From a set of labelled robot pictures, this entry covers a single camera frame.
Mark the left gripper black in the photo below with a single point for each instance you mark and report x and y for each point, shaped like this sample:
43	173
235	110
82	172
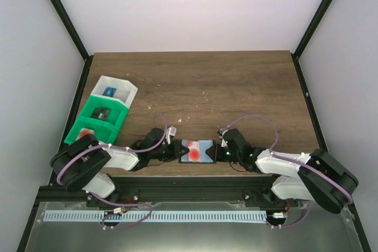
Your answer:
175	153

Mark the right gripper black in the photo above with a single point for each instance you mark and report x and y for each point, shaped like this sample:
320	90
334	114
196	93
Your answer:
217	155

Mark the black leather card holder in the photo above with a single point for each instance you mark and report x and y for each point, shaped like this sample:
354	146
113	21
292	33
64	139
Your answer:
204	145

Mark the white card red dots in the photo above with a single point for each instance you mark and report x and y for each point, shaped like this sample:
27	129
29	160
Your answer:
194	154

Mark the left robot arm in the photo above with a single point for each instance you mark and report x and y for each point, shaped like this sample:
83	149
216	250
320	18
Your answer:
78	166

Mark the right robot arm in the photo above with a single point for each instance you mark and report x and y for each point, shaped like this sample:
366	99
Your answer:
315	176

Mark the dark card in bin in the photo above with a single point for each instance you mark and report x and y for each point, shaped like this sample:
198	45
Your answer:
100	113

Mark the blue card in bin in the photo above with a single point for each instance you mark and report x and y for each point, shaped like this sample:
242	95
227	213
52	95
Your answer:
109	91

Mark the red and white card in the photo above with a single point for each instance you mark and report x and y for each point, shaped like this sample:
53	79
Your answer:
83	132

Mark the green plastic bin front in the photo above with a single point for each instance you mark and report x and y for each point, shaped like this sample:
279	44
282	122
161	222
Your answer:
104	131

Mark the white plastic bin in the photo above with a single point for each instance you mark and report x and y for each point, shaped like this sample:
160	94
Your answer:
125	90

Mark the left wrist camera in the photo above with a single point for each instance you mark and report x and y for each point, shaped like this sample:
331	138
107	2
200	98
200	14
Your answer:
170	134

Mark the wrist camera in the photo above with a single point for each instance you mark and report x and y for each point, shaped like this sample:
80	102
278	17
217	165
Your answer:
170	134
221	133

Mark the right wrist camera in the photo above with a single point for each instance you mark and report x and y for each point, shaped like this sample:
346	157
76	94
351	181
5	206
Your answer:
221	133

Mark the black aluminium frame rail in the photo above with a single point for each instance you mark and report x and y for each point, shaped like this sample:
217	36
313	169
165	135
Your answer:
255	191

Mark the light blue cable duct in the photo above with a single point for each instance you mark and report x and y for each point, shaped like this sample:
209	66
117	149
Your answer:
156	216

